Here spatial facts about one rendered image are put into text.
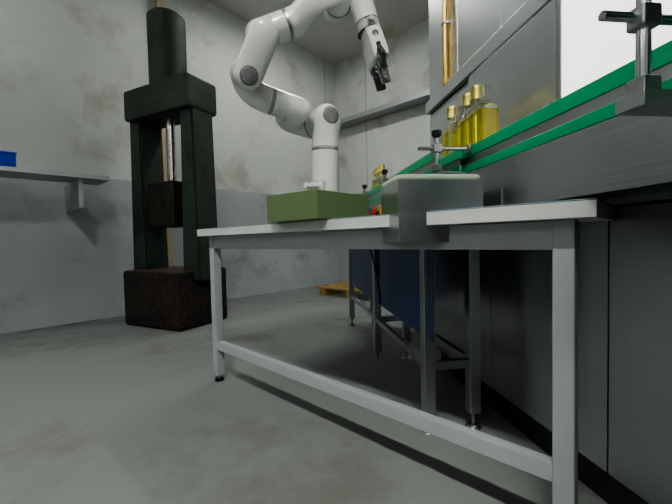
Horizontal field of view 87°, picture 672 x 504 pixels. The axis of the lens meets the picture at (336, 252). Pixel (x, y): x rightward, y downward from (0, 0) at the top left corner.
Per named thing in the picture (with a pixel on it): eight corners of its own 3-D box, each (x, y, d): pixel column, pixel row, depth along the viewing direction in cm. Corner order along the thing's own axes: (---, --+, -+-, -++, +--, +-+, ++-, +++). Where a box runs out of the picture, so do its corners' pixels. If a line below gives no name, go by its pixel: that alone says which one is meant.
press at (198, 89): (194, 309, 362) (184, 50, 353) (238, 321, 304) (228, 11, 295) (118, 321, 313) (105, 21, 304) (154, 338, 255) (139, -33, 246)
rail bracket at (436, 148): (472, 170, 108) (472, 129, 108) (419, 170, 106) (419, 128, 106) (467, 172, 111) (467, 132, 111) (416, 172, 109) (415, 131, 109)
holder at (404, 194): (503, 210, 90) (503, 179, 90) (398, 211, 87) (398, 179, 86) (469, 214, 107) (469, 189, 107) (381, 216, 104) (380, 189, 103)
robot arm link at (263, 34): (296, 67, 117) (308, 69, 105) (237, 91, 115) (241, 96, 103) (277, 10, 108) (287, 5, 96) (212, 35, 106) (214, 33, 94)
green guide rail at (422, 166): (439, 173, 112) (439, 148, 111) (436, 173, 112) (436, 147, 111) (349, 214, 285) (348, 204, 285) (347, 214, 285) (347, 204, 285)
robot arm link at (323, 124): (318, 146, 118) (318, 97, 117) (304, 154, 130) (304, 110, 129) (344, 149, 122) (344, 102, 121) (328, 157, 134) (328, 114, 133)
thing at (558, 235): (575, 570, 72) (575, 218, 70) (213, 380, 176) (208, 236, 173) (583, 542, 79) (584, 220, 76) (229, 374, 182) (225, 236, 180)
